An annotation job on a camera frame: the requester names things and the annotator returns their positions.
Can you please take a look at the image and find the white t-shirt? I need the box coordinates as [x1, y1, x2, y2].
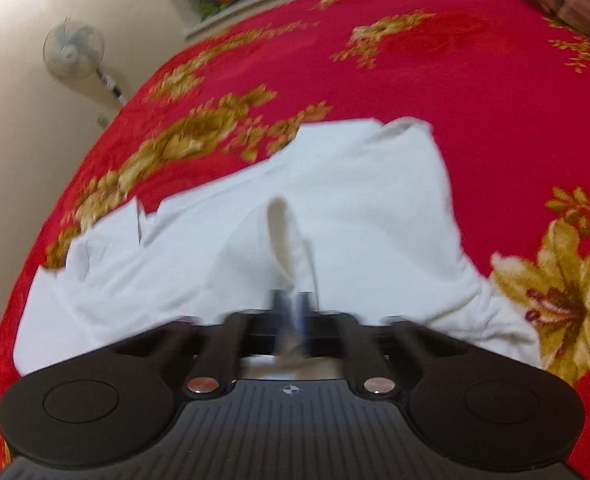
[12, 117, 540, 375]

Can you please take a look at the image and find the red floral bed blanket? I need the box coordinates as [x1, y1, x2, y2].
[0, 0, 590, 479]

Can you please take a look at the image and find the white standing fan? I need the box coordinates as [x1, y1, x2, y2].
[42, 18, 127, 106]

